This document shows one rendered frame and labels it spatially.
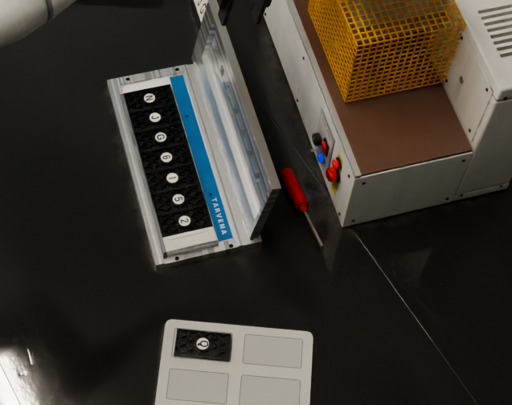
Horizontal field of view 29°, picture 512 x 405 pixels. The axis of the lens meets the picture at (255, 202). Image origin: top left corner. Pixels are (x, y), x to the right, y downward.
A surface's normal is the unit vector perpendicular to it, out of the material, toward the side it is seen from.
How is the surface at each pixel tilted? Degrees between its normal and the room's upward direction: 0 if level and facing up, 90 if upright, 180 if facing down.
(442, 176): 90
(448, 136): 0
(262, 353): 0
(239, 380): 0
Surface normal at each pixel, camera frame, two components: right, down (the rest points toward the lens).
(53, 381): 0.05, -0.50
